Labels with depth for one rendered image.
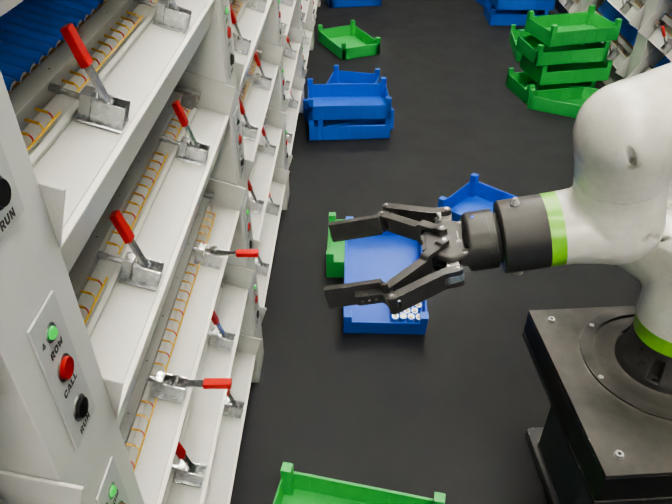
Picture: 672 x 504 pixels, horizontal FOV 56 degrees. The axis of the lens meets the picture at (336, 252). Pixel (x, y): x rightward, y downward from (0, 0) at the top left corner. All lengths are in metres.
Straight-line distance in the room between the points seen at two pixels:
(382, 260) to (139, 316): 1.07
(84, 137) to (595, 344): 0.85
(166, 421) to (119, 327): 0.19
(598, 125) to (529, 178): 1.54
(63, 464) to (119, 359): 0.16
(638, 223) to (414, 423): 0.77
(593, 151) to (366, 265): 1.03
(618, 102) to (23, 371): 0.58
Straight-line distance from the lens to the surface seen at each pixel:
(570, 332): 1.15
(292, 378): 1.47
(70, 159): 0.57
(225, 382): 0.82
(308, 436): 1.37
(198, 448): 1.02
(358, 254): 1.68
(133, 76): 0.72
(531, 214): 0.78
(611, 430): 1.02
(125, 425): 0.79
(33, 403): 0.46
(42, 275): 0.46
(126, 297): 0.70
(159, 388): 0.84
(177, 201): 0.84
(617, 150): 0.71
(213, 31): 1.02
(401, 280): 0.76
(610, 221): 0.78
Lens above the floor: 1.10
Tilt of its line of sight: 37 degrees down
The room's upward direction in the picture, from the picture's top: straight up
